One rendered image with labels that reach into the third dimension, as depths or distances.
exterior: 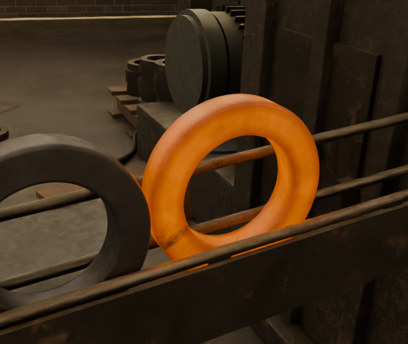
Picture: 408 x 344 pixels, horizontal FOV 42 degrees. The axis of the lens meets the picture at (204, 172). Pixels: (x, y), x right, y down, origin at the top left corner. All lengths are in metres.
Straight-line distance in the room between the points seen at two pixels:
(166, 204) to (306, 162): 0.15
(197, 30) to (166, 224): 1.35
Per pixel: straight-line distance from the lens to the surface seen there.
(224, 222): 0.57
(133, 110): 2.57
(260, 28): 1.23
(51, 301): 0.47
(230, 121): 0.48
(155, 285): 0.48
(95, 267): 0.51
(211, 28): 1.80
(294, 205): 0.55
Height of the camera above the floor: 0.89
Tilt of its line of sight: 23 degrees down
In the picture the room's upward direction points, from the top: 2 degrees clockwise
